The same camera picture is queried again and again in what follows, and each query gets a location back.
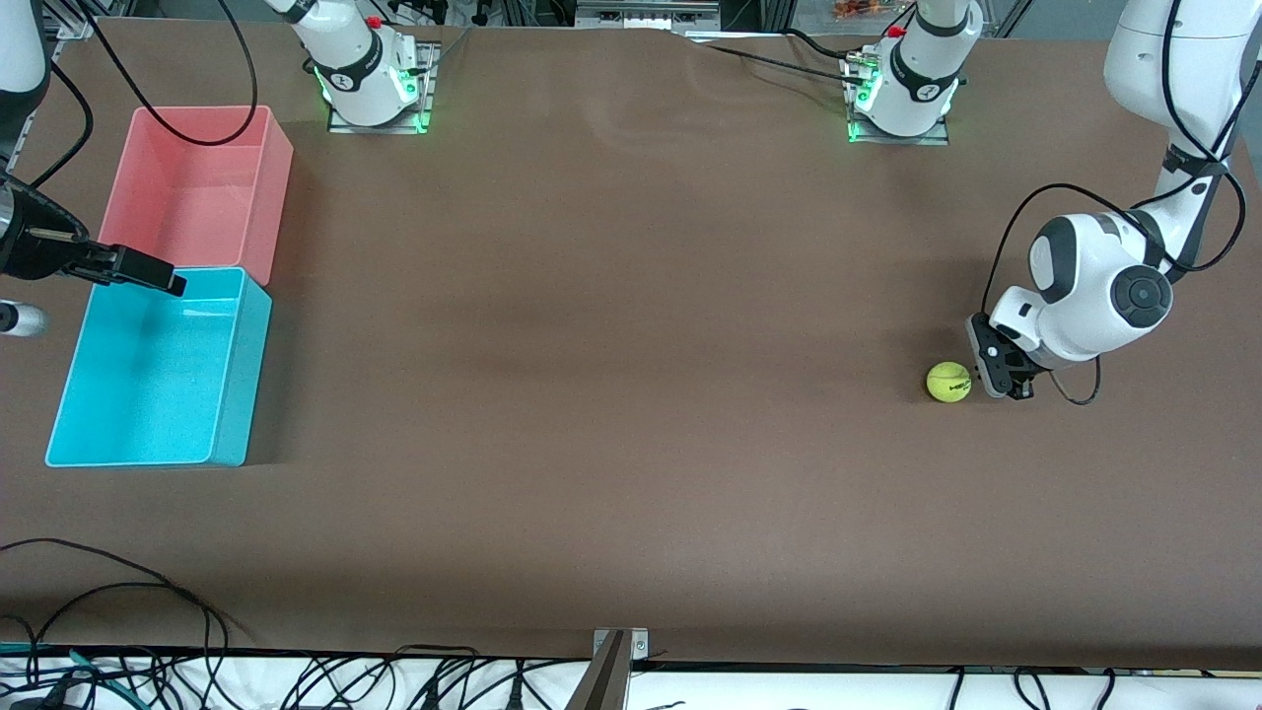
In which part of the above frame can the yellow-green tennis ball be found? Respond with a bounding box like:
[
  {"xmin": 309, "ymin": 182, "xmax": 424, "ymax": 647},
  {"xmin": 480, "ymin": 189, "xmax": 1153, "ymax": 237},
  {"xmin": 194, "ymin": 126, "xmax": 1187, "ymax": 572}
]
[{"xmin": 925, "ymin": 361, "xmax": 973, "ymax": 404}]

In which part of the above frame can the pink plastic bin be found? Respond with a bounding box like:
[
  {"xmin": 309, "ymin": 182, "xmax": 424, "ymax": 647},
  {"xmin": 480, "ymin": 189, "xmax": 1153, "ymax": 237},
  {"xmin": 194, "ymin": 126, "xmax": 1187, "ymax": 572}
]
[{"xmin": 99, "ymin": 105, "xmax": 295, "ymax": 288}]

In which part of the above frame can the blue plastic bin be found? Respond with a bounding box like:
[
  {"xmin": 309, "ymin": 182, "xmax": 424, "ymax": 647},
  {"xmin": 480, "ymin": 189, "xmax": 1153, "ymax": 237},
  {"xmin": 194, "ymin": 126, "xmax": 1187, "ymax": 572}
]
[{"xmin": 44, "ymin": 266, "xmax": 273, "ymax": 468}]

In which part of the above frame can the brown table cover sheet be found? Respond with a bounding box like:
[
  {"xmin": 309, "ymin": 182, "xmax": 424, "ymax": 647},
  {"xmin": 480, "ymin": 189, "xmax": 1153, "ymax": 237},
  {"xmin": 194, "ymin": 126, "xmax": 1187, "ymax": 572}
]
[{"xmin": 0, "ymin": 18, "xmax": 1262, "ymax": 674}]

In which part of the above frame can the aluminium side rail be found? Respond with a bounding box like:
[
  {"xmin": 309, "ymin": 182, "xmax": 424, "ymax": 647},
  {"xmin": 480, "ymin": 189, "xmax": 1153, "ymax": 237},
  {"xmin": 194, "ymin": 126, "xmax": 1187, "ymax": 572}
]
[{"xmin": 49, "ymin": 0, "xmax": 102, "ymax": 42}]

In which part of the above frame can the thick black base cable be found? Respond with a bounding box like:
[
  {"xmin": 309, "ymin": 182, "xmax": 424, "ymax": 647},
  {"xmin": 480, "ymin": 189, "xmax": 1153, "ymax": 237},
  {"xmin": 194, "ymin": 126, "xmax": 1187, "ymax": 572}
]
[
  {"xmin": 782, "ymin": 28, "xmax": 869, "ymax": 62},
  {"xmin": 702, "ymin": 41, "xmax": 869, "ymax": 90}
]

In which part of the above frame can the thin grey cable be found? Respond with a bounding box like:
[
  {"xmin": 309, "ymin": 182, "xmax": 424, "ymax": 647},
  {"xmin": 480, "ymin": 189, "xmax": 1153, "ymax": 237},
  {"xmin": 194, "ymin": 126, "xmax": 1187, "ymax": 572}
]
[{"xmin": 419, "ymin": 25, "xmax": 474, "ymax": 78}]

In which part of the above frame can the teal cable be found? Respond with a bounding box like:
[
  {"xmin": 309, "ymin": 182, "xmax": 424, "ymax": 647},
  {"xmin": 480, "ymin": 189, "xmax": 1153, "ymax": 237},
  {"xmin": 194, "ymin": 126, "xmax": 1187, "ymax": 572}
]
[{"xmin": 0, "ymin": 643, "xmax": 134, "ymax": 696}]

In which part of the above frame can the silver mounting bracket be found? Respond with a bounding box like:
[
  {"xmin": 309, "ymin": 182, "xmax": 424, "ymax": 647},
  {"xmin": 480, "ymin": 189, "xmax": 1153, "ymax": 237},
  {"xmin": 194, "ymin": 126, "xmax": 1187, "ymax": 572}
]
[{"xmin": 592, "ymin": 627, "xmax": 651, "ymax": 664}]

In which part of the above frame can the aluminium frame profile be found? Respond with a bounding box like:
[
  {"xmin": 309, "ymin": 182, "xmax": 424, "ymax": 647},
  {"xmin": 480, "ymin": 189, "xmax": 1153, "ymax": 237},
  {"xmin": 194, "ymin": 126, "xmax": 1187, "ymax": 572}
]
[{"xmin": 575, "ymin": 0, "xmax": 722, "ymax": 32}]

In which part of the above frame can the dark metal camera pole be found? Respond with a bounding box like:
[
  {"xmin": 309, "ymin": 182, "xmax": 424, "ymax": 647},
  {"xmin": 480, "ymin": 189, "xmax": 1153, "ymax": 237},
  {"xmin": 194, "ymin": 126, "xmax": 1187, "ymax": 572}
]
[{"xmin": 564, "ymin": 631, "xmax": 632, "ymax": 710}]

